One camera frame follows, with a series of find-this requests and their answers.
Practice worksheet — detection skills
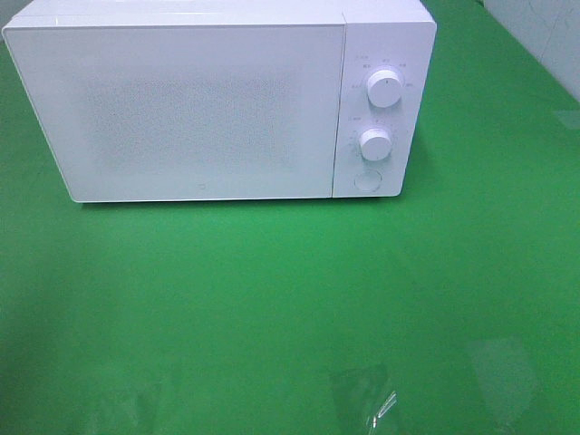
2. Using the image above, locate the white microwave door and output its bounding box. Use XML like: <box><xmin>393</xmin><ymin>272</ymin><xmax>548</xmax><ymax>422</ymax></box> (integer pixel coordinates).
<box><xmin>5</xmin><ymin>25</ymin><xmax>344</xmax><ymax>202</ymax></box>

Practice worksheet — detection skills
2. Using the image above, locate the white microwave oven body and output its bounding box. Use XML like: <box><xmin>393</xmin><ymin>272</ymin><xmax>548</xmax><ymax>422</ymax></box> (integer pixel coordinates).
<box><xmin>2</xmin><ymin>1</ymin><xmax>437</xmax><ymax>198</ymax></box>

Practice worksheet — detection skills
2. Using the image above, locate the white upper power knob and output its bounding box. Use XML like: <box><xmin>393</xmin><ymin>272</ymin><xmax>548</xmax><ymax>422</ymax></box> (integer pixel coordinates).
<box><xmin>366</xmin><ymin>67</ymin><xmax>404</xmax><ymax>109</ymax></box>

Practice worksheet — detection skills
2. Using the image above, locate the clear tape patch on cloth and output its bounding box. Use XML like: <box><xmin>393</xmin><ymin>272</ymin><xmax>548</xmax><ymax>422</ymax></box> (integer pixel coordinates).
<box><xmin>330</xmin><ymin>363</ymin><xmax>401</xmax><ymax>434</ymax></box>

